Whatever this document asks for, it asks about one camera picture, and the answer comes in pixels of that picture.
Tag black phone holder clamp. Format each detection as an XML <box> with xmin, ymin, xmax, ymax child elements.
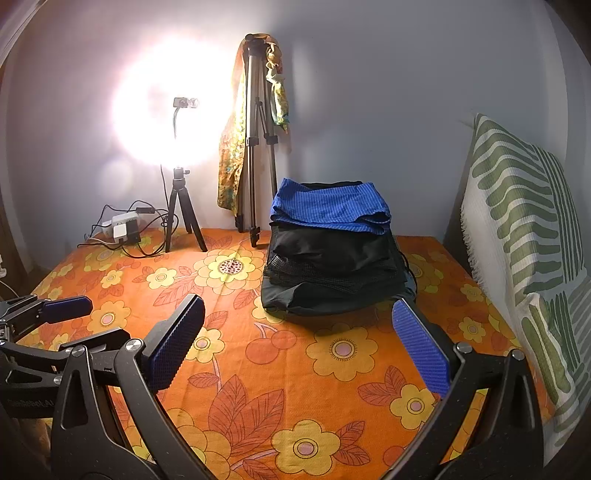
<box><xmin>172</xmin><ymin>96</ymin><xmax>200</xmax><ymax>139</ymax></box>

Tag bright ring light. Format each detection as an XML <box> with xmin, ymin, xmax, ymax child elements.
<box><xmin>111</xmin><ymin>39</ymin><xmax>232</xmax><ymax>169</ymax></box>

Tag pile of dark folded clothes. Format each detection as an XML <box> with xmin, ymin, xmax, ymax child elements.
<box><xmin>260</xmin><ymin>181</ymin><xmax>420</xmax><ymax>318</ymax></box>

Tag green striped white pillow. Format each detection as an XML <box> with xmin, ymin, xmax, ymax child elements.
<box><xmin>462</xmin><ymin>113</ymin><xmax>591</xmax><ymax>455</ymax></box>

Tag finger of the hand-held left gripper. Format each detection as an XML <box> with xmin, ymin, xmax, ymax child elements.
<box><xmin>0</xmin><ymin>327</ymin><xmax>132</xmax><ymax>374</ymax></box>
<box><xmin>0</xmin><ymin>295</ymin><xmax>94</xmax><ymax>342</ymax></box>

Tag green patterned cloth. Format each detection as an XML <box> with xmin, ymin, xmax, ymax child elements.
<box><xmin>264</xmin><ymin>41</ymin><xmax>293</xmax><ymax>136</ymax></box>

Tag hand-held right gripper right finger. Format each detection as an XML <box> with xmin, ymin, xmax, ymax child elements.
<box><xmin>381</xmin><ymin>298</ymin><xmax>546</xmax><ymax>480</ymax></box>

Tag small black tripod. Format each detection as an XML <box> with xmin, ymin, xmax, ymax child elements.
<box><xmin>164</xmin><ymin>167</ymin><xmax>208</xmax><ymax>253</ymax></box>

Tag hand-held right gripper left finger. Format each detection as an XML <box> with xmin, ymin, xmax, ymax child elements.
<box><xmin>50</xmin><ymin>293</ymin><xmax>218</xmax><ymax>480</ymax></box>

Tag tall silver tripod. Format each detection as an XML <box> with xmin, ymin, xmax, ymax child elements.
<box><xmin>235</xmin><ymin>33</ymin><xmax>279</xmax><ymax>250</ymax></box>

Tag white power strip with cables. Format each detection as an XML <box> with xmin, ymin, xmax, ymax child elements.
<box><xmin>78</xmin><ymin>217</ymin><xmax>169</xmax><ymax>259</ymax></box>

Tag black cable with inline switch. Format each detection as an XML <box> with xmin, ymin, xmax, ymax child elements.
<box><xmin>117</xmin><ymin>164</ymin><xmax>174</xmax><ymax>232</ymax></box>

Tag orange floral bedsheet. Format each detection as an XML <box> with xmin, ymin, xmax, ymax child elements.
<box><xmin>16</xmin><ymin>226</ymin><xmax>555</xmax><ymax>480</ymax></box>

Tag blue striped short pants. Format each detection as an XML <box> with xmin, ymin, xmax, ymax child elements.
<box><xmin>269</xmin><ymin>178</ymin><xmax>393</xmax><ymax>235</ymax></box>

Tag yellow floral cloth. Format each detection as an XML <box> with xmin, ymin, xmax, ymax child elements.
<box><xmin>217</xmin><ymin>34</ymin><xmax>259</xmax><ymax>217</ymax></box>

